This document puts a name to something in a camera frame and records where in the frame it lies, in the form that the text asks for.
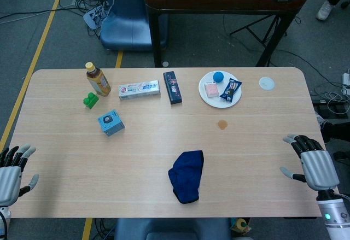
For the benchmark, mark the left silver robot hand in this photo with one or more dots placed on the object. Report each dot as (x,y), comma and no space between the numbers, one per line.
(8,180)

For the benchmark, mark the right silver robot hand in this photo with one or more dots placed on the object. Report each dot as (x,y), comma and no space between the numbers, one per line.
(318,169)

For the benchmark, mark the blue cloth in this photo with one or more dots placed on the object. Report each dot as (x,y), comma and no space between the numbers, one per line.
(186,175)

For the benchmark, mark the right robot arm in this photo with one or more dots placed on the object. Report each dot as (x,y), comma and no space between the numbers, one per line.
(335,215)

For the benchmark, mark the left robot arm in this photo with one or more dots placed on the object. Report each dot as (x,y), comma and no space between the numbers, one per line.
(3,218)

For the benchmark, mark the white power strip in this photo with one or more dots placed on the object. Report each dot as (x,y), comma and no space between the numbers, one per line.
(346,82)

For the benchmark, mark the white round table cap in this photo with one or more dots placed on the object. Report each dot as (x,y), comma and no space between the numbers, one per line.
(266,83)

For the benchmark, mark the green toy brick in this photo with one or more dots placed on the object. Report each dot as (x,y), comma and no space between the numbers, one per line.
(91,100)

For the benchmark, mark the light blue cube box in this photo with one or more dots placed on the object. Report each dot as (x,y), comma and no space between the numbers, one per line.
(110,123)

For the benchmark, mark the blue snack wrapper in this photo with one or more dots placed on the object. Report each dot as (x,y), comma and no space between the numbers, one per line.
(230,89)

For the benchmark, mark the white round plate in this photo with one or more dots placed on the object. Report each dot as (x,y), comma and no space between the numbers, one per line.
(218,102)

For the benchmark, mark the pink wrapped packet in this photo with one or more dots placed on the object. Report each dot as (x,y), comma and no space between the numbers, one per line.
(211,90)

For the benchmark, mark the yellow tea bottle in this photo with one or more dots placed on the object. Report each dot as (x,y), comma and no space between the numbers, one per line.
(99,82)

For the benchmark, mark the blue ball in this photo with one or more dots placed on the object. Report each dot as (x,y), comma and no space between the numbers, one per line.
(218,77)

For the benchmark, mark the black tripod stand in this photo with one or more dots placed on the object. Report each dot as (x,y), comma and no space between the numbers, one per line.
(262,29)

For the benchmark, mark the white shoe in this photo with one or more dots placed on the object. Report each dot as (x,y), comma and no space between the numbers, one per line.
(325,10)

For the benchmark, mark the white toothpaste box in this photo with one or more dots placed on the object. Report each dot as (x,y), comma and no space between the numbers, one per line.
(139,90)

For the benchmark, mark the blue robot body base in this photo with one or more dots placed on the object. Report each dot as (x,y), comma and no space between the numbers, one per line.
(169,229)

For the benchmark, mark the dark blue long box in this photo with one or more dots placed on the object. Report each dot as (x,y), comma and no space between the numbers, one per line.
(172,87)

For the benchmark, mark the blue machine base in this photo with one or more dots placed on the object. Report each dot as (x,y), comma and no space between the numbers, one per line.
(125,18)

